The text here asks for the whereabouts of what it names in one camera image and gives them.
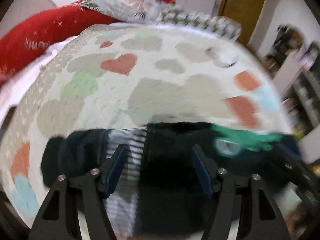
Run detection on navy striped pants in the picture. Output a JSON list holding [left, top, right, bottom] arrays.
[[41, 122, 300, 239]]

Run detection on heart pattern quilt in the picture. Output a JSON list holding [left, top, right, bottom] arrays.
[[1, 26, 291, 225]]

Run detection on cluttered shoe rack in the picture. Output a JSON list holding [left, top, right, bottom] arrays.
[[263, 24, 305, 79]]

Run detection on white shelf unit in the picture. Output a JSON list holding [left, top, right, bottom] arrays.
[[272, 52, 320, 165]]

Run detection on red long pillow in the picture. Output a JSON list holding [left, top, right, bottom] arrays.
[[1, 2, 116, 85]]

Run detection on olive sheep pattern bolster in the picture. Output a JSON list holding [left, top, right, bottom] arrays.
[[158, 5, 242, 41]]

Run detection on grey floral pillow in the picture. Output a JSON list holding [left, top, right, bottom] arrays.
[[80, 0, 169, 23]]

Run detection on wooden door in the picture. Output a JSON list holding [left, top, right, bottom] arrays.
[[218, 0, 265, 46]]

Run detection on white round headboard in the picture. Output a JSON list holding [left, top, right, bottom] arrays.
[[0, 0, 56, 37]]

